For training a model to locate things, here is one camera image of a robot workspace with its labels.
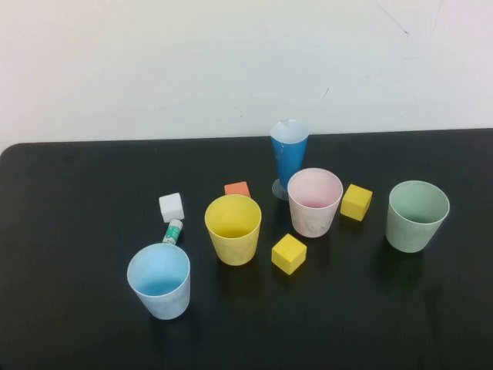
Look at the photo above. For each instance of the pink plastic cup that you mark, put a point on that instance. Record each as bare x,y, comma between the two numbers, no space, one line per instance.
312,223

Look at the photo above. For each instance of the light blue plastic cup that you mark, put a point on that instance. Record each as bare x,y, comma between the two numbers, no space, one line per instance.
161,304

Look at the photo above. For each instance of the green plastic cup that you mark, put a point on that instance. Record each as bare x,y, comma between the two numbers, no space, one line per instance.
410,239

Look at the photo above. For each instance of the orange foam cube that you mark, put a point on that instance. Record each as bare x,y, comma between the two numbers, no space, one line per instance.
237,189

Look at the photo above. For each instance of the blue paper cone on stand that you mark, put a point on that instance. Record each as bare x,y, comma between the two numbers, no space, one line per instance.
287,158

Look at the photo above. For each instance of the yellow plastic cup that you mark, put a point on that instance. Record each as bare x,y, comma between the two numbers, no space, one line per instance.
233,252

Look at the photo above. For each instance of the white foam cube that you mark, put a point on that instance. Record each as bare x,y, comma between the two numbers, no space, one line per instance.
171,208

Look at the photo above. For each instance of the yellow foam cube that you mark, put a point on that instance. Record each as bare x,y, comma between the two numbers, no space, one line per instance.
289,254
356,202

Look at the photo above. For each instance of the white green glue stick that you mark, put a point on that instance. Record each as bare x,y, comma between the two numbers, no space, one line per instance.
172,231

